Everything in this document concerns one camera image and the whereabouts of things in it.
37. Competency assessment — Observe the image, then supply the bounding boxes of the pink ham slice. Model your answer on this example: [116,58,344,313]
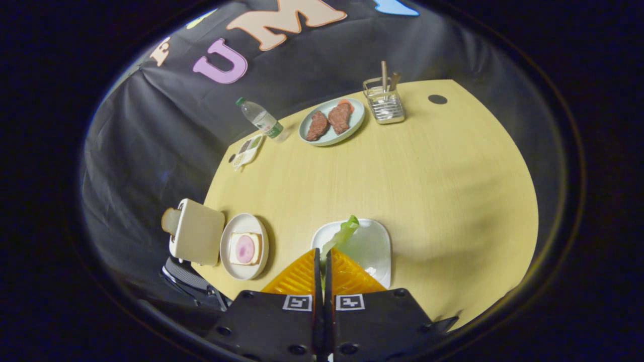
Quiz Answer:
[236,236,256,263]

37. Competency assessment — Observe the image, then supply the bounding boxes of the white square plate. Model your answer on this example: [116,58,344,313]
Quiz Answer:
[311,218,392,289]

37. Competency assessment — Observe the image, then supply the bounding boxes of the pale green round plate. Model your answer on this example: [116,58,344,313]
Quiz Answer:
[298,98,366,147]

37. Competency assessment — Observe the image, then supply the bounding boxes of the dark striped object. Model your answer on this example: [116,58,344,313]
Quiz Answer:
[160,255,230,311]

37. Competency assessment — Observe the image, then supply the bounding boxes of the white toaster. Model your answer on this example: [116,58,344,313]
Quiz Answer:
[169,198,226,266]

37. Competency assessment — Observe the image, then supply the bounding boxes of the wooden chopsticks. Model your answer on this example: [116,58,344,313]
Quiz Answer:
[380,61,402,94]

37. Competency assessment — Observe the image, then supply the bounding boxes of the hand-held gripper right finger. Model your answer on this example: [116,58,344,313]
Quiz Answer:
[324,247,459,362]

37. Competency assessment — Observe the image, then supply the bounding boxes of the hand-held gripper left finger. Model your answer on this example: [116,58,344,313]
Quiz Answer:
[205,248,325,362]

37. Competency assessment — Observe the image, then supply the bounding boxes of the clear utensil holder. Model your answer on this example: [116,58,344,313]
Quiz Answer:
[363,76,406,125]

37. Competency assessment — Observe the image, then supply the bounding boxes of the toast bread slice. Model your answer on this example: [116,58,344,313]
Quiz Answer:
[161,208,182,236]

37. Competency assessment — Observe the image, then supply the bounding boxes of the white round plate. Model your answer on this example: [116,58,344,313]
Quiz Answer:
[220,213,270,281]

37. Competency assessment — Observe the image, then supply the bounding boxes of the green lettuce leaf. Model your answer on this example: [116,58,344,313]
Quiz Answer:
[320,215,360,263]

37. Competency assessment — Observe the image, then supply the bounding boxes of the white divided bean tray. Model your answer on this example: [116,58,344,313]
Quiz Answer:
[232,134,265,169]

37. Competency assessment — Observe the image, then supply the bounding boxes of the clear plastic water bottle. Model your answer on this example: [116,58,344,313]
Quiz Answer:
[235,97,285,140]

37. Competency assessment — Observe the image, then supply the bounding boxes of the brown meat piece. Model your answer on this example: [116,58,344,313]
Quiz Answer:
[306,111,330,142]
[328,103,353,135]

